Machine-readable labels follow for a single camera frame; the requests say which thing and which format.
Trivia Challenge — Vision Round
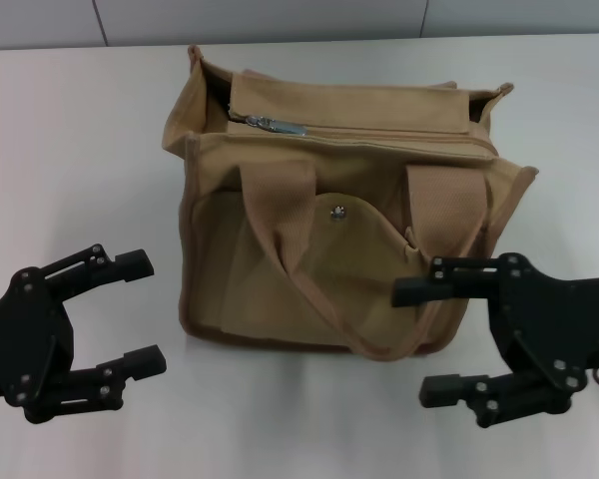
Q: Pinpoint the silver metal zipper pull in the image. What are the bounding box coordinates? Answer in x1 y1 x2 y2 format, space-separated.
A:
229 113 308 137

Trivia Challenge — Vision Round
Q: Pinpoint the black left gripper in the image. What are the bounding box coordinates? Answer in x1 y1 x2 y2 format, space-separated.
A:
0 243 168 425

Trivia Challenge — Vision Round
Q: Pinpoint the khaki canvas food bag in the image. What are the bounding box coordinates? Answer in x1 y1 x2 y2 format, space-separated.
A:
160 44 538 361

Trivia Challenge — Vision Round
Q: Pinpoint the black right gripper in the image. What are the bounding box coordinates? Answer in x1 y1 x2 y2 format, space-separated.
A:
392 251 599 429

